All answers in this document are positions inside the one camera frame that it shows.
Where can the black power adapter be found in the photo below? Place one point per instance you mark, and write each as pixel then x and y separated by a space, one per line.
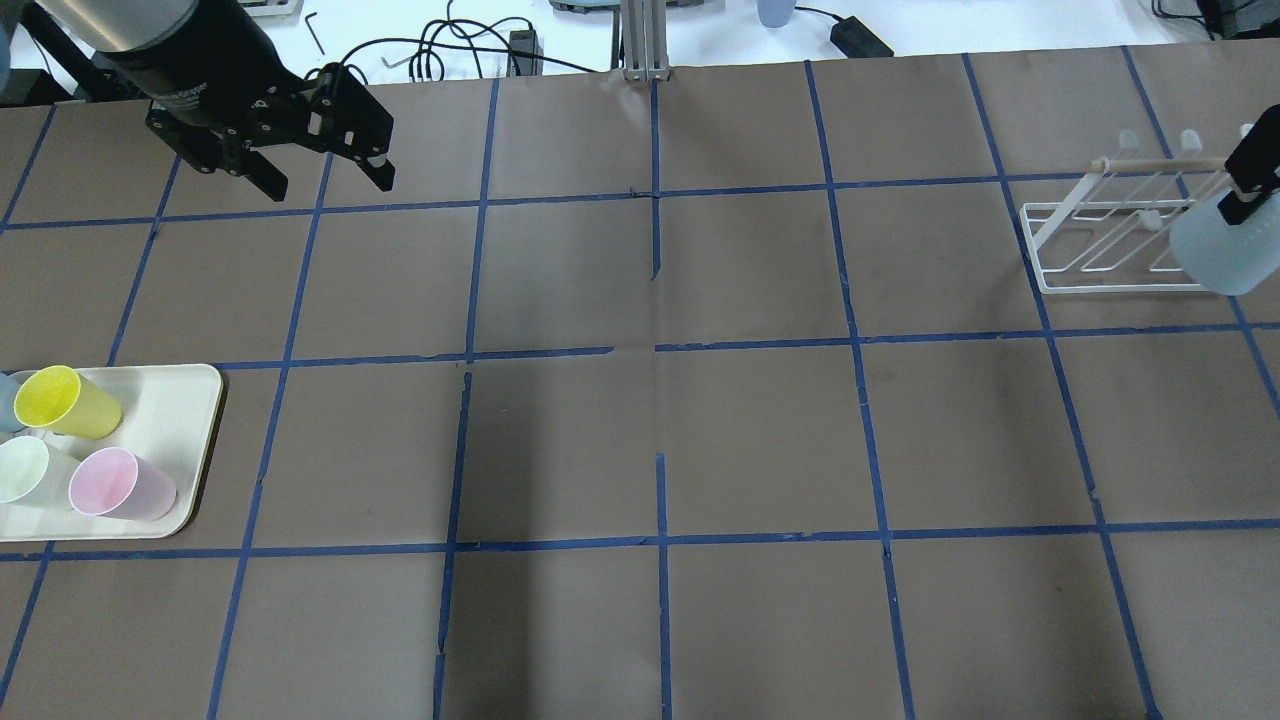
pixel 855 40

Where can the blue cup on desk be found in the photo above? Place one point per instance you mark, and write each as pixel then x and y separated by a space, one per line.
pixel 774 14

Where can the yellow plastic cup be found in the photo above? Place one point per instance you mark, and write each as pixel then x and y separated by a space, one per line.
pixel 60 399

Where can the grey plastic cup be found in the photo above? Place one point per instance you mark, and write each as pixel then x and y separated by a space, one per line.
pixel 9 388

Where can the aluminium frame post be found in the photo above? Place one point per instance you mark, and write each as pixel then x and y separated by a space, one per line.
pixel 643 41

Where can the cream rectangular tray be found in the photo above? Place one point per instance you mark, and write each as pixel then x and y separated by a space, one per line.
pixel 169 419

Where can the white wire cup rack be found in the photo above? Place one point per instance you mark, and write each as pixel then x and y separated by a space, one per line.
pixel 1112 231

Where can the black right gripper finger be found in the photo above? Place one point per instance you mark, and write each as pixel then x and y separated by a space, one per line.
pixel 1252 168

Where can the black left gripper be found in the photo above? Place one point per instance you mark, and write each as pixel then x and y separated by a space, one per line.
pixel 192 76

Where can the light blue transferred cup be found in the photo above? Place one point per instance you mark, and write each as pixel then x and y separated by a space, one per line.
pixel 1225 258

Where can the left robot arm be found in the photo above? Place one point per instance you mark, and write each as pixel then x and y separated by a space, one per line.
pixel 120 25

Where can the pale green plastic cup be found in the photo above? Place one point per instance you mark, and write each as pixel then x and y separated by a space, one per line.
pixel 35 474

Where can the pink plastic cup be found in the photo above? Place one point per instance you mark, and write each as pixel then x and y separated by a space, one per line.
pixel 114 483

